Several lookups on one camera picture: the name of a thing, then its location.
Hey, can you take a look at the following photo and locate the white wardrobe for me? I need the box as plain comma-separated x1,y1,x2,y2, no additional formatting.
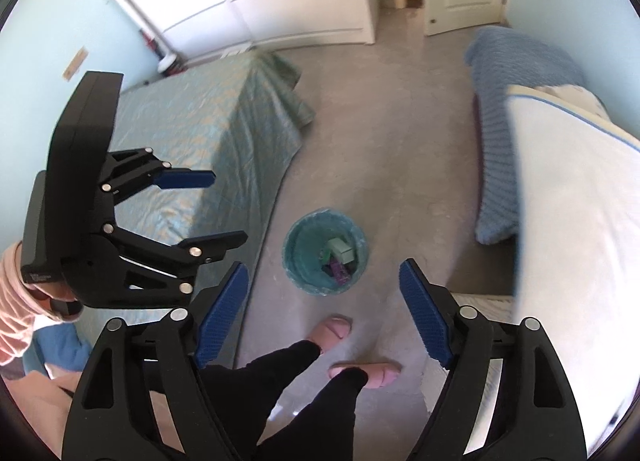
74,0,377,63

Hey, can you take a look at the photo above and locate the teal lined trash bin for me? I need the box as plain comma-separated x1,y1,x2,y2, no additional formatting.
282,208,369,297

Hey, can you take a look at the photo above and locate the tan wall sticker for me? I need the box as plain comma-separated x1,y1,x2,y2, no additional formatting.
62,46,89,82

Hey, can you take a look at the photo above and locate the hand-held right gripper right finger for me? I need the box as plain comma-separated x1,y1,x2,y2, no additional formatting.
398,257,589,461

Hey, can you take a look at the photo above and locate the blue knitted blanket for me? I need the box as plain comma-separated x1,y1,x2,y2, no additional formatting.
464,25,602,245

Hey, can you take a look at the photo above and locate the pink slipper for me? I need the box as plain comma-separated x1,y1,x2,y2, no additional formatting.
306,315,354,355
327,360,403,390

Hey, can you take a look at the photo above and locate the teal patterned bedspread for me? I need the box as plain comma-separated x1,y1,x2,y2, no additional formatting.
75,51,317,368

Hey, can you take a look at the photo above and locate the person's left hand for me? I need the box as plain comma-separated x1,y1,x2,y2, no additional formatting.
30,282,77,304

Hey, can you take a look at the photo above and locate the person's pink top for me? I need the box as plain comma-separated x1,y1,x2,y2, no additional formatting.
10,370,88,461

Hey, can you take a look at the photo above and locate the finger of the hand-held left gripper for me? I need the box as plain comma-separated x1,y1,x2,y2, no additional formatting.
75,222,250,310
98,146,217,203

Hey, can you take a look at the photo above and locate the person's pink sleeved left forearm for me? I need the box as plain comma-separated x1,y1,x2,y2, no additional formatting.
0,241,53,368

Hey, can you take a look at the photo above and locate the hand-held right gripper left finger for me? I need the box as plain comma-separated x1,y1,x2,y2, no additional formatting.
61,261,251,461

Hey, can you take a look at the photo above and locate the blue cloth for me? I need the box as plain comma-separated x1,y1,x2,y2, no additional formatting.
34,325,92,373

